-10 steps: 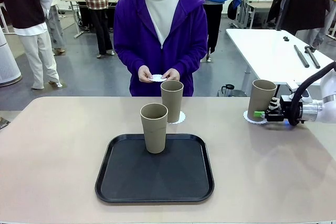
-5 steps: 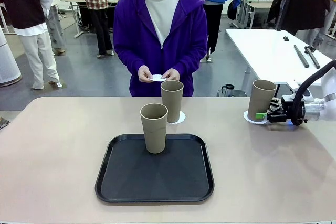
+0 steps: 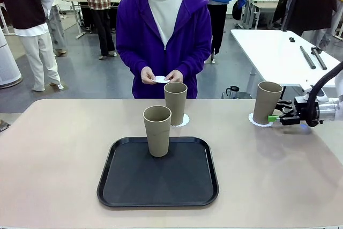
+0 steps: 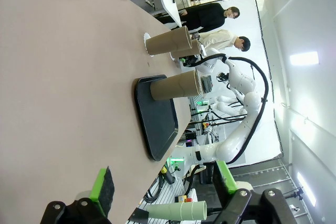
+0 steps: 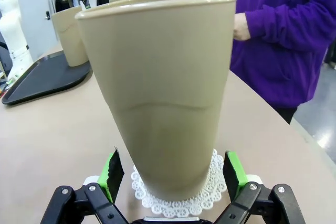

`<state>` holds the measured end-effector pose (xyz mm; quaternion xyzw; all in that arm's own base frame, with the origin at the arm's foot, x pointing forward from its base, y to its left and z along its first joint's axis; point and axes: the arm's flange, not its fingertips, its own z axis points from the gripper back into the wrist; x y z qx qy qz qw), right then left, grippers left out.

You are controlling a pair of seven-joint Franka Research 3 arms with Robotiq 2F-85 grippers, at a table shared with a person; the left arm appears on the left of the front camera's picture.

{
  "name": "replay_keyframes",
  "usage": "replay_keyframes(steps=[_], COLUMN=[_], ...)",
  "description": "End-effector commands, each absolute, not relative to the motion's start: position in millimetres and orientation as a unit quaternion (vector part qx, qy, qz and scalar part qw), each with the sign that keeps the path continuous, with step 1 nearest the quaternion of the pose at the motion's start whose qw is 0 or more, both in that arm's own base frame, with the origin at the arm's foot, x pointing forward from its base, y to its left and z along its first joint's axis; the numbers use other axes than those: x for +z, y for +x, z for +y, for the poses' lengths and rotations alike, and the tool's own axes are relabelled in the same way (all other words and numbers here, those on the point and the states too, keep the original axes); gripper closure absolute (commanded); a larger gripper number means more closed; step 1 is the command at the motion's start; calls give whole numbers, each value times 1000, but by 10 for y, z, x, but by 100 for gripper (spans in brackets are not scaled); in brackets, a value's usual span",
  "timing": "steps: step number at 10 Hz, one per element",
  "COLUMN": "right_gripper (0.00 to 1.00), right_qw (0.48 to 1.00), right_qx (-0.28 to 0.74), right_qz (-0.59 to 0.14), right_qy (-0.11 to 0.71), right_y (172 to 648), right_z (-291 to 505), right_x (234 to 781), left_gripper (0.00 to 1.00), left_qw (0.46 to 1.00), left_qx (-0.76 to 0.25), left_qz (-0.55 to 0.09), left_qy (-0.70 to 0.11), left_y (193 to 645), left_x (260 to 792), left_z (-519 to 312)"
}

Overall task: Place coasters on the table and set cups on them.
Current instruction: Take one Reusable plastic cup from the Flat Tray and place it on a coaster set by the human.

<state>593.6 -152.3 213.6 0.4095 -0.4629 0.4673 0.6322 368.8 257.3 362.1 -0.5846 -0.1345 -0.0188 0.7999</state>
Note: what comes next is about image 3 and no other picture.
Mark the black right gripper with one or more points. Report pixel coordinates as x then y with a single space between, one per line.
301 109

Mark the tall beige cup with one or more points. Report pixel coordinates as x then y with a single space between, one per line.
158 137
265 103
175 103

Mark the white scalloped paper coaster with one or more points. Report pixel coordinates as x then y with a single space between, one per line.
160 79
186 119
252 120

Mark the purple-sleeved left forearm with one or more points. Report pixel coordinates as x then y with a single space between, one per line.
197 58

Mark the purple-sleeved right forearm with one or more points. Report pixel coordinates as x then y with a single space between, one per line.
128 60

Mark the person's left hand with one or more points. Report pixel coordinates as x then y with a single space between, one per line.
177 76

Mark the person's right hand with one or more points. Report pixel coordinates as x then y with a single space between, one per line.
147 76

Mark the white side table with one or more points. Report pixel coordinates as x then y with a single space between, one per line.
276 57

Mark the plain black metal rod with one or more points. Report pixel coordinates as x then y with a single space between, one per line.
308 58

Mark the black jug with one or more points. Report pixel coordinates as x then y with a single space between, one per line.
232 91

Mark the black rod with clamp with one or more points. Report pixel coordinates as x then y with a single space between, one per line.
320 60

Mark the small black clamp piece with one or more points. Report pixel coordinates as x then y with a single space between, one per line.
292 39

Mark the black hanging coat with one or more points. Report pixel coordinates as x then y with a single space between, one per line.
308 3

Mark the white-framed background desk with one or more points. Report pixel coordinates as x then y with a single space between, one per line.
264 3

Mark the black hanging bag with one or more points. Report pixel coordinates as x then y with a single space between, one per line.
237 10

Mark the black plastic serving tray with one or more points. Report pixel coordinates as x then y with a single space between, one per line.
160 180

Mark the person in purple hoodie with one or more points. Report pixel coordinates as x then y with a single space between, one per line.
139 33

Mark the person in white top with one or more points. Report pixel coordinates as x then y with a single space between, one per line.
57 25

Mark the person in black top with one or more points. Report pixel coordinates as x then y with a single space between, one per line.
24 1

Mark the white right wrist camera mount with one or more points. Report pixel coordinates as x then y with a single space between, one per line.
305 89

